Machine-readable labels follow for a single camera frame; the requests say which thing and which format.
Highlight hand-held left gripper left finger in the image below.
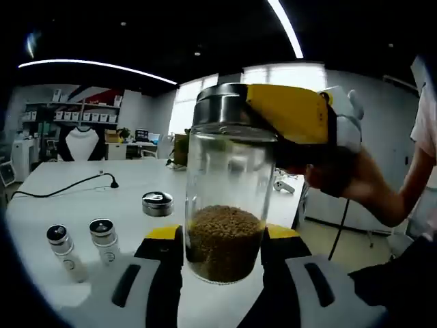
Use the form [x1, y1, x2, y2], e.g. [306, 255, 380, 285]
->
[77, 224, 185, 328]

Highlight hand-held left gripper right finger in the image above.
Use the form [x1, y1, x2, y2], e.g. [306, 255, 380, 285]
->
[236, 223, 391, 328]

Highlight small glass seasoning bottle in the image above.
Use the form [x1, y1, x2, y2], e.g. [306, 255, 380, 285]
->
[46, 224, 89, 284]
[89, 218, 122, 267]

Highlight large seasoning bottle brown contents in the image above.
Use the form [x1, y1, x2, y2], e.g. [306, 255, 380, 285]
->
[184, 83, 279, 286]

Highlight large seasoning bottle white contents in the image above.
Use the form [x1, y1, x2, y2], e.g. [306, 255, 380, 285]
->
[141, 191, 175, 228]

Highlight person's right hand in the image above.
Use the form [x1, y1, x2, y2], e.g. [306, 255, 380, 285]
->
[303, 149, 400, 211]

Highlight wide window with white blinds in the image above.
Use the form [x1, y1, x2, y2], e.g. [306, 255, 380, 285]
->
[240, 63, 325, 90]

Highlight white game controller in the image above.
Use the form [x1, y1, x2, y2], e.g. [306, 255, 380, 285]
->
[274, 180, 296, 194]

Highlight person's light shirt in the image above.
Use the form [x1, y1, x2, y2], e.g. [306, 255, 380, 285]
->
[409, 56, 437, 161]

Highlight long ceiling light strip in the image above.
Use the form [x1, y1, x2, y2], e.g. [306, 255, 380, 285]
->
[268, 0, 305, 59]
[18, 59, 179, 85]

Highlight person's dark trousers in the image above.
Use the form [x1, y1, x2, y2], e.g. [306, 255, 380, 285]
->
[348, 235, 437, 328]

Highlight brown paper bag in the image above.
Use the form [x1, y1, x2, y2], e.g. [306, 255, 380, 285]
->
[173, 133, 188, 161]

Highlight white low cabinet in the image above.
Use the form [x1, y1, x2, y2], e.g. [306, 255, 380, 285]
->
[105, 142, 128, 161]

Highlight chair with black white shirt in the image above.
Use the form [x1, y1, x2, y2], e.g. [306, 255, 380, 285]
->
[57, 125, 106, 162]

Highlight white air purifier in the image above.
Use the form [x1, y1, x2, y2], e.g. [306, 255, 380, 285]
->
[12, 139, 35, 182]

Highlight black power cable with plug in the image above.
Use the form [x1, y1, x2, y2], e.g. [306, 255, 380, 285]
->
[12, 172, 119, 200]

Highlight wall shelf with white bins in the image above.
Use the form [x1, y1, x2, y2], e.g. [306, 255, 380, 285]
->
[20, 100, 122, 126]

